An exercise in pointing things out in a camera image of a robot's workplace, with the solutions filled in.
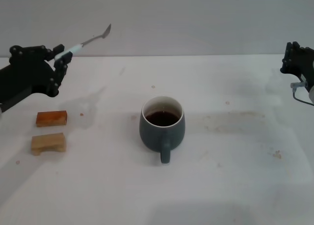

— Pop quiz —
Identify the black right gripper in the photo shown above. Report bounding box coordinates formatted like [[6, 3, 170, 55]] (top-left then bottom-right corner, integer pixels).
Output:
[[280, 41, 314, 84]]

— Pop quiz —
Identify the grey right arm cable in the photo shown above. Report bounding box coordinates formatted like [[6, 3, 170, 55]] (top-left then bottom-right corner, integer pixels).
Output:
[[290, 81, 314, 106]]

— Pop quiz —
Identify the reddish brown wooden block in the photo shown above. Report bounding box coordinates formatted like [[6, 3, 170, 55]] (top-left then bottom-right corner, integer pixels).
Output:
[[36, 110, 68, 128]]

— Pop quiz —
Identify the dark brown coffee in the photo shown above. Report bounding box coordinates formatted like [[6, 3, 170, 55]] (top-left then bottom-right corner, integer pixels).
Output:
[[143, 111, 181, 127]]

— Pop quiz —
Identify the light wooden notched block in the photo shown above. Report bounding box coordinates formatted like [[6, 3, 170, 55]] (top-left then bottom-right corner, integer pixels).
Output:
[[31, 133, 67, 156]]

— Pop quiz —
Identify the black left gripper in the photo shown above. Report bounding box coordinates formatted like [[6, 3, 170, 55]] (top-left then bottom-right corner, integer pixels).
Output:
[[0, 44, 74, 110]]

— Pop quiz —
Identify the blue handled metal spoon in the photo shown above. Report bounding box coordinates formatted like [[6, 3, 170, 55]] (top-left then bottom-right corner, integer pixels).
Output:
[[54, 23, 112, 61]]

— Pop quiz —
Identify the grey ceramic mug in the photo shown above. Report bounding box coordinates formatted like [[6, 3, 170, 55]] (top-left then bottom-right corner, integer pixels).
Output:
[[139, 95, 185, 165]]

